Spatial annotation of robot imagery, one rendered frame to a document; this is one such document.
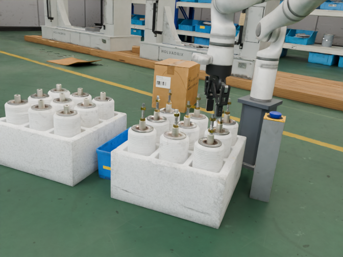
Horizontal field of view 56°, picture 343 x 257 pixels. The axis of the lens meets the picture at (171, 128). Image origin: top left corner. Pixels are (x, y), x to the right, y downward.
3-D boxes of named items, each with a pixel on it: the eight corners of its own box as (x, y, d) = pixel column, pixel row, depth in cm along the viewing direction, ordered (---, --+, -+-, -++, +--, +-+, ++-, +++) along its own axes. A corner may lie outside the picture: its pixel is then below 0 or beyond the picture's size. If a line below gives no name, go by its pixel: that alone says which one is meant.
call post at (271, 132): (251, 188, 126) (265, 113, 115) (270, 193, 123) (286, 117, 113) (248, 198, 119) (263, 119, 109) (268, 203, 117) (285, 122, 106)
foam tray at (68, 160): (59, 133, 165) (57, 99, 159) (126, 149, 152) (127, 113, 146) (-6, 162, 131) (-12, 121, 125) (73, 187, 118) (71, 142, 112)
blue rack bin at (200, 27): (207, 31, 667) (208, 21, 660) (223, 33, 646) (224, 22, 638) (193, 31, 630) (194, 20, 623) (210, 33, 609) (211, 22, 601)
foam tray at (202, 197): (155, 156, 147) (157, 119, 141) (240, 176, 135) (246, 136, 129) (110, 197, 113) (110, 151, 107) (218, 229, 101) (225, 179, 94)
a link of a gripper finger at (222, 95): (220, 84, 89) (216, 102, 92) (223, 87, 87) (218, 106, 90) (229, 84, 89) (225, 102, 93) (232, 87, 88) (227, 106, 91)
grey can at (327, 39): (322, 46, 515) (325, 33, 508) (333, 47, 506) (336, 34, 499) (319, 46, 503) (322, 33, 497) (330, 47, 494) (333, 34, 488)
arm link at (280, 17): (285, -11, 106) (312, -9, 107) (252, 23, 132) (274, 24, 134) (286, 16, 105) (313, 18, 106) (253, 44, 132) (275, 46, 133)
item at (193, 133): (195, 165, 126) (200, 122, 119) (194, 177, 117) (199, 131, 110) (171, 162, 127) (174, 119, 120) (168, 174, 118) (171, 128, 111)
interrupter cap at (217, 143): (197, 147, 98) (198, 145, 98) (197, 138, 105) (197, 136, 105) (222, 149, 98) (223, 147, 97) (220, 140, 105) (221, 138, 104)
